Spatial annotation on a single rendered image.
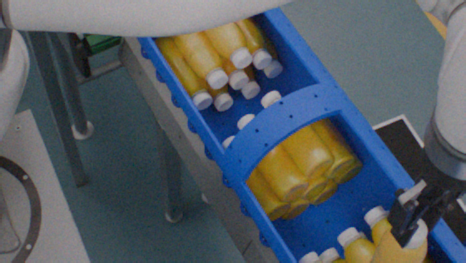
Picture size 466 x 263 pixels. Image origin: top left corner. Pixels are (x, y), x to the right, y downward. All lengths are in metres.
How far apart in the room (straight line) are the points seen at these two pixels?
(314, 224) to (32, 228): 0.55
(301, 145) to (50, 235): 0.48
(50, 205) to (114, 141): 1.31
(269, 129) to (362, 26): 1.79
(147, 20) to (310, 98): 0.68
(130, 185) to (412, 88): 1.12
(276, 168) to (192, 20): 0.71
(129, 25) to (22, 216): 0.78
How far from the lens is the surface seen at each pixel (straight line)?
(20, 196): 1.47
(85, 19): 0.73
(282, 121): 1.34
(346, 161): 1.44
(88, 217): 2.62
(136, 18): 0.72
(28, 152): 1.51
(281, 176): 1.40
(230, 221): 1.63
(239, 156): 1.37
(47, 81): 2.12
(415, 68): 3.01
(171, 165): 2.22
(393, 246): 1.08
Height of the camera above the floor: 2.36
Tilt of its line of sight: 58 degrees down
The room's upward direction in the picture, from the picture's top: 8 degrees clockwise
